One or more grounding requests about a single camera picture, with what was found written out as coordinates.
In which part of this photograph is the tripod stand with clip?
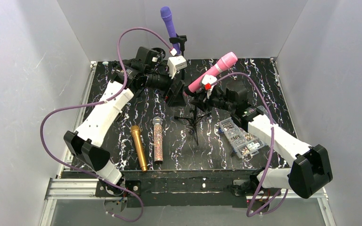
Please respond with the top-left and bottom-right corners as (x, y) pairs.
(173, 88), (211, 146)

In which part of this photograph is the tripod shock mount stand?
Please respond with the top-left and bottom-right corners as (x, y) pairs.
(152, 47), (166, 60)

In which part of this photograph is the glitter rhinestone microphone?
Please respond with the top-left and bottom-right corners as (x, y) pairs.
(152, 116), (164, 165)

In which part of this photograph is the round base shock mount stand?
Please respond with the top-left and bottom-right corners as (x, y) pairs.
(109, 59), (132, 83)

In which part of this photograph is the gold microphone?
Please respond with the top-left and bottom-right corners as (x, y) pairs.
(131, 125), (148, 172)

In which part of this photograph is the pink microphone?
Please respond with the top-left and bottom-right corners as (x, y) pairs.
(183, 52), (238, 96)

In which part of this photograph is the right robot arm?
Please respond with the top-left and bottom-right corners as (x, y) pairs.
(192, 77), (333, 199)

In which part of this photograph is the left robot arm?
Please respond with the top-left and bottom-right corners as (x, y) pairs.
(64, 47), (187, 184)

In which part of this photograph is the round base clip stand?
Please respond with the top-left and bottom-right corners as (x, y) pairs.
(169, 34), (187, 80)

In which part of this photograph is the purple microphone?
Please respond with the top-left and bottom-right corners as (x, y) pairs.
(160, 6), (181, 54)

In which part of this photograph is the clear plastic screw box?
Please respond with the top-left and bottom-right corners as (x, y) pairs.
(219, 117), (265, 159)

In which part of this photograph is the black front mounting bar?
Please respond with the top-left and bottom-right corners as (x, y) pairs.
(60, 168), (294, 209)

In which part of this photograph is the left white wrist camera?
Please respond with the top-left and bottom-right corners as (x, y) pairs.
(167, 56), (187, 79)

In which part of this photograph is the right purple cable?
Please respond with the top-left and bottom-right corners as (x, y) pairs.
(212, 72), (289, 218)

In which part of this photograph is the purple cable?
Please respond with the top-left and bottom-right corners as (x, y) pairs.
(212, 72), (289, 218)
(40, 27), (179, 223)

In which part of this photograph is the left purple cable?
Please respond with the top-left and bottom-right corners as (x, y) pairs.
(40, 27), (179, 223)

